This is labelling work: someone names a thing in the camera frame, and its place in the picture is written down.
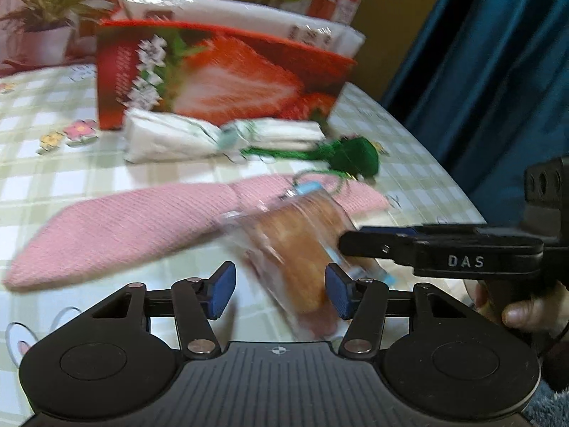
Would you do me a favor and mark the green knitted pouch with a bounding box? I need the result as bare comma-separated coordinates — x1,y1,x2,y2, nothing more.
241,136,379,184

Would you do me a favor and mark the large white plastic-wrapped pack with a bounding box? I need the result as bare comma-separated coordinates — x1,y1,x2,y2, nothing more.
116,0,366,59

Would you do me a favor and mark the bread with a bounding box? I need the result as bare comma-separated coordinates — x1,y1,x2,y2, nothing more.
221,189,397,342

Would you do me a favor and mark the red strawberry print box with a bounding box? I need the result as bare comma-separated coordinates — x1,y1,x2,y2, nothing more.
95,20,358,131

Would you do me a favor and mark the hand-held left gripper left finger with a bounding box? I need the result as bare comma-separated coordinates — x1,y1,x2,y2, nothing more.
89,262,237,360

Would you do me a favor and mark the blue curtain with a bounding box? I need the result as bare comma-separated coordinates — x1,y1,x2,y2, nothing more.
381,0,569,234

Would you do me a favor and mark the person's right hand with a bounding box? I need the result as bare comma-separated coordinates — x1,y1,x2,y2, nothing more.
464,279,569,335

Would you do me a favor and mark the white tissue pack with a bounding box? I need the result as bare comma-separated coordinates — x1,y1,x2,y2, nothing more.
221,117,326,153
123,108,225,163

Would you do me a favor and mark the pink knitted cloth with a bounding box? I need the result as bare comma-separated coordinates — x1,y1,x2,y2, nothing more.
2,173,390,293

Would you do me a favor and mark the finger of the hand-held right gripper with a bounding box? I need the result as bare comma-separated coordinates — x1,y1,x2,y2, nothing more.
339,225,545,279

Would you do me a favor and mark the grey-blue fluffy clothing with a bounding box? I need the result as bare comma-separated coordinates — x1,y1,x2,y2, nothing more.
519,385,569,427

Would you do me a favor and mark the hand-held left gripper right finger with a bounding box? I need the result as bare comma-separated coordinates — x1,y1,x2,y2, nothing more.
324,263,474,360

